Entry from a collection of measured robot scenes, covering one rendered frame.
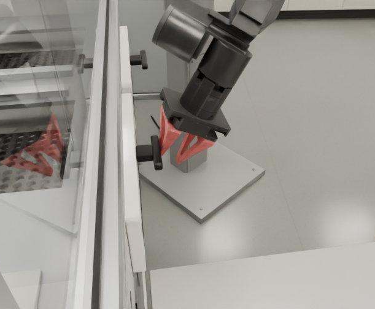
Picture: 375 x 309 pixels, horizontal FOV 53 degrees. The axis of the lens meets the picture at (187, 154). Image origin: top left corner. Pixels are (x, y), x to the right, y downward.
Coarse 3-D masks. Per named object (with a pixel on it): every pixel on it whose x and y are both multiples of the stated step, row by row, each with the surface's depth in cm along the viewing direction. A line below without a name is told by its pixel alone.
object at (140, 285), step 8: (136, 272) 94; (144, 272) 133; (136, 280) 86; (144, 280) 131; (136, 288) 82; (144, 288) 128; (136, 296) 79; (144, 296) 126; (136, 304) 58; (144, 304) 124
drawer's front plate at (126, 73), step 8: (120, 32) 86; (120, 40) 82; (120, 48) 79; (128, 48) 80; (120, 56) 76; (128, 56) 76; (128, 64) 73; (128, 72) 71; (128, 80) 68; (128, 88) 68
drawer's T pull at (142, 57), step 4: (140, 52) 82; (144, 52) 81; (132, 56) 80; (136, 56) 80; (140, 56) 80; (144, 56) 80; (132, 60) 79; (136, 60) 79; (140, 60) 79; (144, 60) 78; (132, 64) 79; (136, 64) 79; (140, 64) 79; (144, 64) 77; (144, 68) 77
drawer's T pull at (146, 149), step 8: (152, 136) 58; (152, 144) 56; (136, 152) 55; (144, 152) 55; (152, 152) 55; (160, 152) 55; (144, 160) 55; (152, 160) 55; (160, 160) 53; (160, 168) 53
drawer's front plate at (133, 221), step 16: (128, 96) 64; (128, 112) 60; (128, 128) 57; (128, 144) 54; (128, 160) 51; (128, 176) 48; (128, 192) 46; (128, 208) 44; (128, 224) 44; (128, 240) 45; (144, 256) 48
